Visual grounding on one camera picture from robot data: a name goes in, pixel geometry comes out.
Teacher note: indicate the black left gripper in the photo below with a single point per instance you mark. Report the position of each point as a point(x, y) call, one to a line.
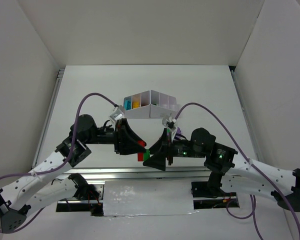
point(119, 137)

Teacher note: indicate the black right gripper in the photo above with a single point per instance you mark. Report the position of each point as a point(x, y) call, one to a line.
point(169, 149)

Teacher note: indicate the small green lego brick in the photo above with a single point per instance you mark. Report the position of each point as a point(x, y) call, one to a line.
point(146, 155)

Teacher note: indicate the small red lego brick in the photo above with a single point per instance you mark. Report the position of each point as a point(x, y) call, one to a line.
point(141, 151)

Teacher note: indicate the yellow butterfly lego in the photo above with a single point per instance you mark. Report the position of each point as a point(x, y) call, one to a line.
point(135, 105)

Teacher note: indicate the teal frog flower lego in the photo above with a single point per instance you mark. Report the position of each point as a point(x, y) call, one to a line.
point(127, 103)

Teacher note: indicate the light tan lego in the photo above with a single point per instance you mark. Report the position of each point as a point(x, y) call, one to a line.
point(138, 102)

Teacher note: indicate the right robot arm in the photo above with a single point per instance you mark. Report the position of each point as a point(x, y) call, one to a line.
point(230, 171)

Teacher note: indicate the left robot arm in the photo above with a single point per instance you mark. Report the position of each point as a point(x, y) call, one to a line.
point(42, 185)

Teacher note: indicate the white divided organizer bin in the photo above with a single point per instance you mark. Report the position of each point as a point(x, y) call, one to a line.
point(167, 105)

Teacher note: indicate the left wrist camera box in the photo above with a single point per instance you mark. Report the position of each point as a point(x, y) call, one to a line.
point(117, 114)

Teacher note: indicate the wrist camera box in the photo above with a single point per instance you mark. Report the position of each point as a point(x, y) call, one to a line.
point(170, 123)
point(117, 114)

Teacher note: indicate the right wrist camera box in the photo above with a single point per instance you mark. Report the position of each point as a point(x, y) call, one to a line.
point(170, 123)

